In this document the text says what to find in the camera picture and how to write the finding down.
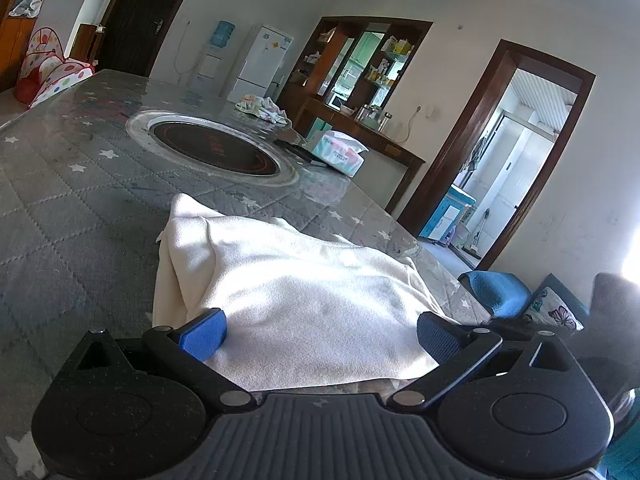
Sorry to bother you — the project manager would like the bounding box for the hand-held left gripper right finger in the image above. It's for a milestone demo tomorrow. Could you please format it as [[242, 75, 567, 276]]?
[[387, 310, 576, 413]]

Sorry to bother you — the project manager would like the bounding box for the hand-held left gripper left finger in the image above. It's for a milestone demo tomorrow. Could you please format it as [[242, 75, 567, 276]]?
[[70, 308, 258, 411]]

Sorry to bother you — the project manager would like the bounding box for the cream garment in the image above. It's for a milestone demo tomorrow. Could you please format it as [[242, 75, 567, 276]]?
[[152, 192, 481, 393]]

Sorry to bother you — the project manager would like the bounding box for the mop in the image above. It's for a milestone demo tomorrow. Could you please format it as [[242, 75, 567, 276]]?
[[462, 210, 493, 261]]

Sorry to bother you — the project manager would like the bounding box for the butterfly print teal cushion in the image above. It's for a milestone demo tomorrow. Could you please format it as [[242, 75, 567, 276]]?
[[522, 274, 591, 333]]

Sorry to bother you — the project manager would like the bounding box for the blue cabinet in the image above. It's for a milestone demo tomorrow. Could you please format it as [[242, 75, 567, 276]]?
[[419, 184, 476, 247]]

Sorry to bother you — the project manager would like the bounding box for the round black induction cooktop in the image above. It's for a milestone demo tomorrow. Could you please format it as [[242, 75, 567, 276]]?
[[125, 109, 300, 192]]

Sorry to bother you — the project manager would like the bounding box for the wooden console table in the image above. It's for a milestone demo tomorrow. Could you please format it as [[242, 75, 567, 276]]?
[[292, 97, 426, 216]]

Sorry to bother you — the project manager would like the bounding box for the tissue pack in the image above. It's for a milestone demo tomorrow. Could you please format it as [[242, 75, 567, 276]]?
[[312, 130, 370, 177]]

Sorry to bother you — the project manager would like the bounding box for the crumpled printed cloth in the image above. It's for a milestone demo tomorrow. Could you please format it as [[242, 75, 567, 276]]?
[[236, 94, 291, 125]]

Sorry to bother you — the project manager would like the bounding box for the water dispenser with blue bottle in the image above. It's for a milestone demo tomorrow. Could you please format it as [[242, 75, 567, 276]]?
[[192, 20, 237, 86]]

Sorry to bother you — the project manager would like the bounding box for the white refrigerator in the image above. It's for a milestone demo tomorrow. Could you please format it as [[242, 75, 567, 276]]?
[[227, 24, 295, 106]]

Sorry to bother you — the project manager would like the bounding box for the polka dot play tent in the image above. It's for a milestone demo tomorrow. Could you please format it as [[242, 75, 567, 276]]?
[[14, 27, 96, 110]]

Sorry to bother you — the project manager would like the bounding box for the wooden display cabinet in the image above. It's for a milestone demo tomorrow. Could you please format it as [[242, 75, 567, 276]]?
[[277, 16, 433, 133]]

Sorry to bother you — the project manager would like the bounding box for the wooden shelf cabinet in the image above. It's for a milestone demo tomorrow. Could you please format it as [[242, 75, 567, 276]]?
[[0, 0, 63, 93]]

